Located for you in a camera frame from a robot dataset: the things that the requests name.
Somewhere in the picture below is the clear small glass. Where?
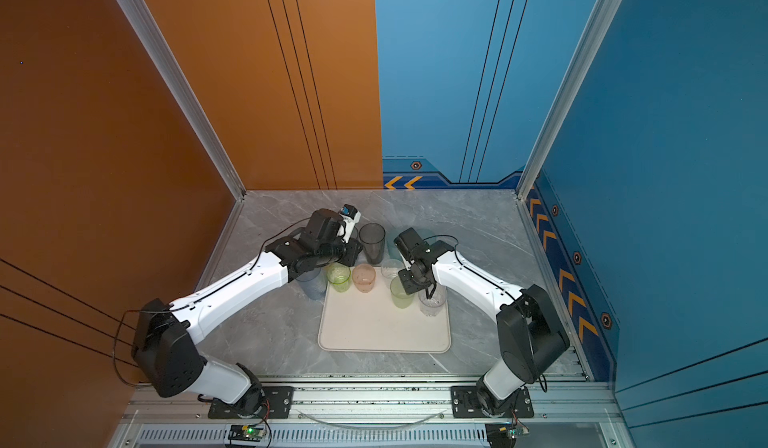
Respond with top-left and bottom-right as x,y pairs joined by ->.
381,259 -> 404,280

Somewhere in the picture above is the green small glass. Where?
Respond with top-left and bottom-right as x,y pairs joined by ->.
325,263 -> 351,293

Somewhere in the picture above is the light blue plastic cup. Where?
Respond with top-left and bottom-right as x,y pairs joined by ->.
296,268 -> 327,301

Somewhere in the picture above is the light green tall cup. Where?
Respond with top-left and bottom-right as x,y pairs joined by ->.
389,276 -> 414,309

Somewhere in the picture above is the clear faceted glass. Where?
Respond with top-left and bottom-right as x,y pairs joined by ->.
418,285 -> 447,317

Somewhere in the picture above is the dark grey tall cup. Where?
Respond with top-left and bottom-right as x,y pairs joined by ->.
358,223 -> 386,266

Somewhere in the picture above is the pink small glass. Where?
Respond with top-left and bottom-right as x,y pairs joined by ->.
352,264 -> 377,293

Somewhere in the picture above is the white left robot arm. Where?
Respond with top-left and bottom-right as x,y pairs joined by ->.
131,205 -> 362,418

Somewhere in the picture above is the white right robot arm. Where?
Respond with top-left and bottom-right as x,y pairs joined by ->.
394,228 -> 570,417

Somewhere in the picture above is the white rectangular tray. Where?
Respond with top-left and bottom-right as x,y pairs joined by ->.
318,270 -> 451,354

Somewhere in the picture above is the right green circuit board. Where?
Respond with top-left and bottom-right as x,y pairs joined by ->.
485,423 -> 530,448

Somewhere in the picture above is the green circuit board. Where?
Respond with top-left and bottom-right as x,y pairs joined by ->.
226,424 -> 269,447
485,423 -> 530,448

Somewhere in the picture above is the left green circuit board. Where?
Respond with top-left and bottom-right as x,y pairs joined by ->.
226,424 -> 269,447

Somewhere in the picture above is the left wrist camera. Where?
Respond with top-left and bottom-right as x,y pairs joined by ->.
339,204 -> 361,242

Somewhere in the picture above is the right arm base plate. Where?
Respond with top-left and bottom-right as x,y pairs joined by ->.
450,386 -> 535,419

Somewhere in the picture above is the aluminium frame rail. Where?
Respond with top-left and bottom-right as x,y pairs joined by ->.
119,375 -> 623,424

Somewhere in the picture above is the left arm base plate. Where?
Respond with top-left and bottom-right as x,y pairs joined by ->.
207,385 -> 294,420

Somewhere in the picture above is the left aluminium corner post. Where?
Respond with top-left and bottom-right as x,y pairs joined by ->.
115,0 -> 246,202

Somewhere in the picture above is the aluminium corner post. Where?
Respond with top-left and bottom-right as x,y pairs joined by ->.
516,0 -> 623,202
115,0 -> 246,202

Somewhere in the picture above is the right aluminium corner post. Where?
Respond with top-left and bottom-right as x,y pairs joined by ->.
516,0 -> 623,202

